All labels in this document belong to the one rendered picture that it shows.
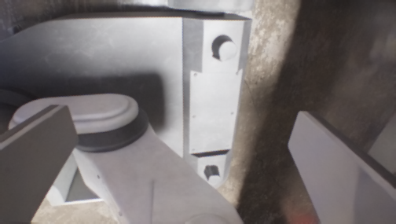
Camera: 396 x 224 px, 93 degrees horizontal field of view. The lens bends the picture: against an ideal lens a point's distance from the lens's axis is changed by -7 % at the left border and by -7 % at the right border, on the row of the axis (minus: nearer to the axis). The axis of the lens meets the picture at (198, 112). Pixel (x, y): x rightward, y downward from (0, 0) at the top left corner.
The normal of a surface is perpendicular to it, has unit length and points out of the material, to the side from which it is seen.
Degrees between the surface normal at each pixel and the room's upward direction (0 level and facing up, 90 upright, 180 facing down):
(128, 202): 90
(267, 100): 0
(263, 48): 0
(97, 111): 90
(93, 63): 0
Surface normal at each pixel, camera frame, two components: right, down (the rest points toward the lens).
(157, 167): 0.03, -0.86
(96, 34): 0.20, 0.51
